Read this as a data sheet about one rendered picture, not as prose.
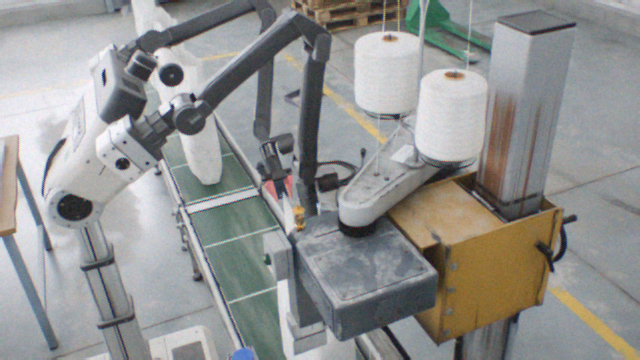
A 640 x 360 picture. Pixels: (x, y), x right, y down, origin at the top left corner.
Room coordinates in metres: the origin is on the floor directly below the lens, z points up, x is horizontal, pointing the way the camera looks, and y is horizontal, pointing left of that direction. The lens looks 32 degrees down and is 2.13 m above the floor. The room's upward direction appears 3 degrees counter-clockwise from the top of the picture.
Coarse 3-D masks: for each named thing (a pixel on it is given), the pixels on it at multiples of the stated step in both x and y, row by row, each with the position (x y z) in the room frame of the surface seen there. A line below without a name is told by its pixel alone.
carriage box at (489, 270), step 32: (416, 192) 1.17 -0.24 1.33; (448, 192) 1.17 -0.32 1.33; (448, 224) 1.04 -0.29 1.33; (480, 224) 1.03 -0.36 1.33; (512, 224) 1.02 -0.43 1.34; (544, 224) 1.06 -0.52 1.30; (448, 256) 0.95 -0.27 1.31; (480, 256) 0.99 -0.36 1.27; (512, 256) 1.03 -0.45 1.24; (544, 256) 1.07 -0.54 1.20; (448, 288) 0.96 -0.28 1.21; (480, 288) 1.00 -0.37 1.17; (512, 288) 1.03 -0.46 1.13; (544, 288) 1.07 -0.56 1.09; (448, 320) 0.96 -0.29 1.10; (480, 320) 1.00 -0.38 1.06
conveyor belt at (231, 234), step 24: (192, 216) 2.46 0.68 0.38; (216, 216) 2.45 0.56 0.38; (240, 216) 2.44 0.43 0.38; (264, 216) 2.43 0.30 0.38; (216, 240) 2.25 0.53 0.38; (240, 240) 2.24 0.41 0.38; (216, 264) 2.06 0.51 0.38; (240, 264) 2.06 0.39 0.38; (264, 264) 2.04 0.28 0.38; (240, 288) 1.89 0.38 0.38; (264, 288) 1.88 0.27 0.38; (240, 312) 1.75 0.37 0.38; (264, 312) 1.74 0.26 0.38; (264, 336) 1.61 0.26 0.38
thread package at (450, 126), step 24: (432, 72) 1.09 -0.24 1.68; (432, 96) 1.01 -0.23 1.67; (456, 96) 0.99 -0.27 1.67; (480, 96) 1.01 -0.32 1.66; (432, 120) 1.01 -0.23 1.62; (456, 120) 0.99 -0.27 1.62; (480, 120) 1.01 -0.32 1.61; (432, 144) 1.00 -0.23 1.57; (456, 144) 0.98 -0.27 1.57; (480, 144) 1.01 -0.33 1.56
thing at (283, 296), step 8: (288, 200) 1.58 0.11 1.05; (288, 208) 1.57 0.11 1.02; (288, 216) 1.58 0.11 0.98; (288, 224) 1.59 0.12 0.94; (288, 232) 1.60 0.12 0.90; (280, 288) 1.49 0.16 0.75; (280, 296) 1.49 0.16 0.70; (288, 296) 1.40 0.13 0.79; (280, 304) 1.49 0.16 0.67; (288, 304) 1.39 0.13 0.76; (280, 312) 1.49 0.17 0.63; (280, 320) 1.49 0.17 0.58; (328, 328) 1.23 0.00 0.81; (288, 336) 1.39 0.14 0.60; (328, 336) 1.22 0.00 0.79; (288, 344) 1.43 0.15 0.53; (328, 344) 1.21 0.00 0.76; (336, 344) 1.21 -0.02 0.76; (344, 344) 1.22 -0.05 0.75; (352, 344) 1.24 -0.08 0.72; (288, 352) 1.44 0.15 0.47; (304, 352) 1.27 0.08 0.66; (312, 352) 1.23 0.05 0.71; (320, 352) 1.21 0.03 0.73; (328, 352) 1.21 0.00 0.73; (336, 352) 1.21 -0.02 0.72; (344, 352) 1.22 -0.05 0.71; (352, 352) 1.23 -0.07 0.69
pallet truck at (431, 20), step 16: (416, 0) 6.54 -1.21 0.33; (432, 0) 6.52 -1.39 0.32; (416, 16) 6.40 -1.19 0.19; (432, 16) 6.47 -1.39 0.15; (448, 16) 6.54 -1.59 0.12; (416, 32) 6.21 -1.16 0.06; (432, 32) 6.11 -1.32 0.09; (464, 32) 6.06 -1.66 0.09; (448, 48) 5.64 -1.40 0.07; (464, 48) 5.59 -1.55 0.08
